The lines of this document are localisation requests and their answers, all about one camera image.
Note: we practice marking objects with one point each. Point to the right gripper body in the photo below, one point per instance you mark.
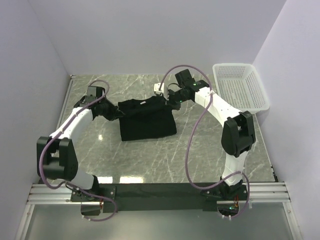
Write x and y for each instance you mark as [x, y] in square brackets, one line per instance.
[175, 98]

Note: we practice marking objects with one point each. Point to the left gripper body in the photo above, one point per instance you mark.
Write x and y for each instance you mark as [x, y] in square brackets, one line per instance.
[109, 110]

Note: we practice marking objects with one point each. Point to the black t-shirt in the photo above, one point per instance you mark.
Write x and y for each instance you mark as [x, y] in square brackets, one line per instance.
[146, 119]

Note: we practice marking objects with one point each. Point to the white plastic mesh basket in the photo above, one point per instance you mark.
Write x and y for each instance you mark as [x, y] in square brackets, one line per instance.
[240, 85]

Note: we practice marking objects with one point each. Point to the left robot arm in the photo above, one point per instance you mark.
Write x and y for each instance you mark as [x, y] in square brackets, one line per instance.
[56, 155]

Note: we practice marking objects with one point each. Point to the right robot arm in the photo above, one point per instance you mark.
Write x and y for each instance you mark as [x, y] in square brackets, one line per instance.
[238, 131]

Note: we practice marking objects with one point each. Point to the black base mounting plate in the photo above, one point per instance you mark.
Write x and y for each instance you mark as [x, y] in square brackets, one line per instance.
[170, 196]

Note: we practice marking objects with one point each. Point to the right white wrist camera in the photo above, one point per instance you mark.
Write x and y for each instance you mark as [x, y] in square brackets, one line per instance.
[161, 89]

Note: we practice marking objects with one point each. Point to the aluminium rail frame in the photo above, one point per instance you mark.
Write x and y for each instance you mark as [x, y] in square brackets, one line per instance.
[230, 210]

